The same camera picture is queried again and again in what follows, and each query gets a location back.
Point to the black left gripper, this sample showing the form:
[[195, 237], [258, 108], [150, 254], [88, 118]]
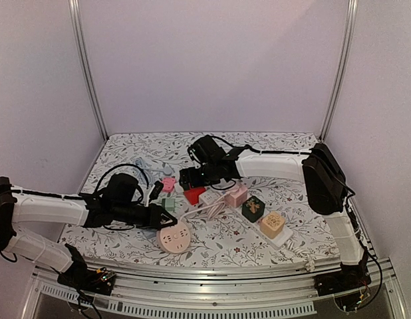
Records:
[[153, 218]]

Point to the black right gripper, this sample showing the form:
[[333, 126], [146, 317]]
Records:
[[187, 179]]

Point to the grey blue power strip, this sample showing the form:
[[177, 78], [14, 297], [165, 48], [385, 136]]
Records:
[[149, 235]]

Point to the round pink socket base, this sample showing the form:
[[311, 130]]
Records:
[[175, 239]]

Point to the light green plug adapter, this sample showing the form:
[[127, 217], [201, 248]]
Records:
[[171, 205]]

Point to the pink plug adapter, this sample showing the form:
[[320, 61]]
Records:
[[168, 184]]

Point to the white cube adapter red print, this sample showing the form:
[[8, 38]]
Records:
[[208, 197]]

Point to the pink cube adapter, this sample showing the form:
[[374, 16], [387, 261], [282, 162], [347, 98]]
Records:
[[237, 195]]

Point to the dark green cube adapter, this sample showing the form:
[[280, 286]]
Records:
[[253, 209]]

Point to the beige cube adapter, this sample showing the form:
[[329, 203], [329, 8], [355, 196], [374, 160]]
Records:
[[272, 224]]

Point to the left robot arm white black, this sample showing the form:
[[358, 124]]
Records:
[[121, 200]]

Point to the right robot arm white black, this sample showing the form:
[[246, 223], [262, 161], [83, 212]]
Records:
[[325, 183]]

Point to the floral patterned table mat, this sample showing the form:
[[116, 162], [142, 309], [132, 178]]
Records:
[[220, 234]]

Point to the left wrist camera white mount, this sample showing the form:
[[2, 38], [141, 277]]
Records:
[[155, 191]]

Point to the aluminium front rail base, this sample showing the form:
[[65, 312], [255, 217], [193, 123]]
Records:
[[280, 291]]

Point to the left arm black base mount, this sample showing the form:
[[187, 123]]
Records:
[[100, 281]]

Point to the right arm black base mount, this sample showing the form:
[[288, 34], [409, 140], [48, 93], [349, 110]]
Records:
[[347, 278]]

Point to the left aluminium frame post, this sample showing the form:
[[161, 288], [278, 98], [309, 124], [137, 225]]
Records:
[[74, 9]]

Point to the aluminium frame post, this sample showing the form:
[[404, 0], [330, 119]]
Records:
[[341, 68], [74, 9]]

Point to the right aluminium frame post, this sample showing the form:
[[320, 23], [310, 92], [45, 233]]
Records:
[[341, 68]]

